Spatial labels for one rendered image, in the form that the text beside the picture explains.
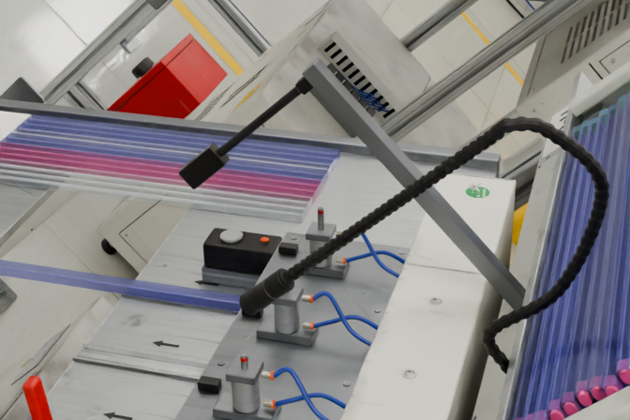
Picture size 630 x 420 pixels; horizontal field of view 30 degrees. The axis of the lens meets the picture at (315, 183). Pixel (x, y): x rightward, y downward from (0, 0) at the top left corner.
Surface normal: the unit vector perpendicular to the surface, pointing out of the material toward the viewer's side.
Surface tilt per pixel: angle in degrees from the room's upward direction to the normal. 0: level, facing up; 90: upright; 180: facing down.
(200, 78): 0
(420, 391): 47
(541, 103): 90
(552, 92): 90
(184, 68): 0
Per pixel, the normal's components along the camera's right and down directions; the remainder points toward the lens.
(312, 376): -0.02, -0.88
